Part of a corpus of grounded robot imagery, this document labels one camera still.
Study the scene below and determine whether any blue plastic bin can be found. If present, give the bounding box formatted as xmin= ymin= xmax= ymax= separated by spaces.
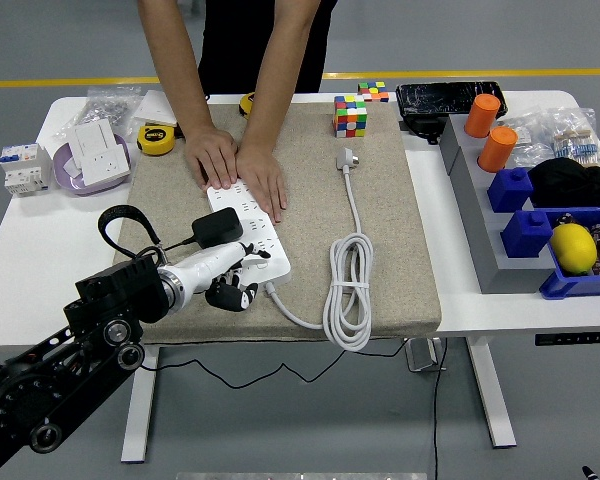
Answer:
xmin=538 ymin=204 xmax=600 ymax=301

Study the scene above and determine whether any silver box under table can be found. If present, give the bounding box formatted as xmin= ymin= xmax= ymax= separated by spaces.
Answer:
xmin=404 ymin=337 xmax=447 ymax=373

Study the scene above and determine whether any white power strip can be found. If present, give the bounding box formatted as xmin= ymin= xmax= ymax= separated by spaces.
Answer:
xmin=206 ymin=182 xmax=292 ymax=296

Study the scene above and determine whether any plastic bag of resistors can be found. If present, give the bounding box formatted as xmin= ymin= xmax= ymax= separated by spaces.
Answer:
xmin=549 ymin=107 xmax=600 ymax=169

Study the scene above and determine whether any person's left hand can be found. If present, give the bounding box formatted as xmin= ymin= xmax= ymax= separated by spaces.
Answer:
xmin=234 ymin=144 xmax=288 ymax=224

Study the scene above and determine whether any black power adapter plug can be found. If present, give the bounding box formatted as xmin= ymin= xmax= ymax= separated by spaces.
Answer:
xmin=191 ymin=207 xmax=245 ymax=249

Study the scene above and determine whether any black cloth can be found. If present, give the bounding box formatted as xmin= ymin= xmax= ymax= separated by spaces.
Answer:
xmin=527 ymin=158 xmax=600 ymax=210

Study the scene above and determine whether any yellow tape measure black face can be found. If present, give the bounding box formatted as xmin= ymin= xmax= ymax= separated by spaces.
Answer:
xmin=136 ymin=124 xmax=177 ymax=157

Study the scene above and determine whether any grey stepped block holder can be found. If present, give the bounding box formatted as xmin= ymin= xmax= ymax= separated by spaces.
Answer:
xmin=438 ymin=113 xmax=556 ymax=295

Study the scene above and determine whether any clear plastic parts bag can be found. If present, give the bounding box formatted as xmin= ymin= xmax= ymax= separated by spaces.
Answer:
xmin=499 ymin=112 xmax=556 ymax=169

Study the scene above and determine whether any white switch panel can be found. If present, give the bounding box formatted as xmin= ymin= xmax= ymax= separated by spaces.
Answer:
xmin=73 ymin=118 xmax=121 ymax=169

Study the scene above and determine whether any small puzzle cube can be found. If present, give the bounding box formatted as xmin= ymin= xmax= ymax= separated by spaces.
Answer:
xmin=357 ymin=81 xmax=390 ymax=104

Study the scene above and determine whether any large puzzle cube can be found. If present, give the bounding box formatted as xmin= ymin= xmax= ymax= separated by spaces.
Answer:
xmin=333 ymin=94 xmax=369 ymax=139

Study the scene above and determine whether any black adapter cord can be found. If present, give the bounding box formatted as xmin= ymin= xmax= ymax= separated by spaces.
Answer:
xmin=139 ymin=234 xmax=411 ymax=389

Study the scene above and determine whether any white circuit breaker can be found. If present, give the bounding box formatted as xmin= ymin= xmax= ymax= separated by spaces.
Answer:
xmin=0 ymin=142 xmax=54 ymax=197

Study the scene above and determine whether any blue block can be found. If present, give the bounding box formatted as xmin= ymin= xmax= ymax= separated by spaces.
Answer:
xmin=487 ymin=167 xmax=535 ymax=214
xmin=500 ymin=209 xmax=554 ymax=260

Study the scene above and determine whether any person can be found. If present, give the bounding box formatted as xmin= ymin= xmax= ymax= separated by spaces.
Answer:
xmin=197 ymin=0 xmax=339 ymax=96

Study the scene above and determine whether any yellow lemon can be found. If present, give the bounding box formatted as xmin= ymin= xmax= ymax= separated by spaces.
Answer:
xmin=549 ymin=223 xmax=599 ymax=275

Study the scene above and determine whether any white square wall switch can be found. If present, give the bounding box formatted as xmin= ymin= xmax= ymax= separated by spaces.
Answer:
xmin=131 ymin=89 xmax=178 ymax=126

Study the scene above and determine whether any black table control panel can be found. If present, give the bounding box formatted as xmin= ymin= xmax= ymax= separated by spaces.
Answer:
xmin=533 ymin=330 xmax=600 ymax=347

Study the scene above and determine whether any person's right hand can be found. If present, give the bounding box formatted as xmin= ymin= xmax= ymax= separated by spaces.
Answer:
xmin=183 ymin=124 xmax=240 ymax=190

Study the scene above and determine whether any purple plate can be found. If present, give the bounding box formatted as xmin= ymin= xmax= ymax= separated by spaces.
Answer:
xmin=52 ymin=132 xmax=132 ymax=196

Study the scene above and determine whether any orange cylinder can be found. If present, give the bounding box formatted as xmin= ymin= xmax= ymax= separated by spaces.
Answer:
xmin=477 ymin=125 xmax=519 ymax=174
xmin=463 ymin=94 xmax=502 ymax=139

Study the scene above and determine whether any black hanging cable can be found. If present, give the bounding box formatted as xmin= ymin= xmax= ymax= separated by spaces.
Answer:
xmin=432 ymin=337 xmax=449 ymax=480

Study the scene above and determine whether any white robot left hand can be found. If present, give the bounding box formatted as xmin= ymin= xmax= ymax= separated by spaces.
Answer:
xmin=172 ymin=241 xmax=272 ymax=313

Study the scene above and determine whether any plastic bag of screws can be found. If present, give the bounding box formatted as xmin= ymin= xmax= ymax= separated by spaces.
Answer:
xmin=53 ymin=85 xmax=144 ymax=141

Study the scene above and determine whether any white power strip cord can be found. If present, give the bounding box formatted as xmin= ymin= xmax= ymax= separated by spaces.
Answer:
xmin=264 ymin=146 xmax=375 ymax=352

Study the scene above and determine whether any white wall socket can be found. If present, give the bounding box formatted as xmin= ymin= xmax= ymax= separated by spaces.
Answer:
xmin=79 ymin=144 xmax=132 ymax=187

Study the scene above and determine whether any grey-brown mat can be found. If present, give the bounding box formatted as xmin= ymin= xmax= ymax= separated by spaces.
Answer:
xmin=112 ymin=102 xmax=442 ymax=346

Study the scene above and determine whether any white table leg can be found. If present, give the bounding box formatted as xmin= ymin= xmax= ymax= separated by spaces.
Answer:
xmin=467 ymin=335 xmax=518 ymax=448
xmin=120 ymin=344 xmax=161 ymax=464

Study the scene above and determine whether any black wrapped tray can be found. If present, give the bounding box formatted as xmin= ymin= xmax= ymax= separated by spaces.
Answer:
xmin=395 ymin=81 xmax=509 ymax=124

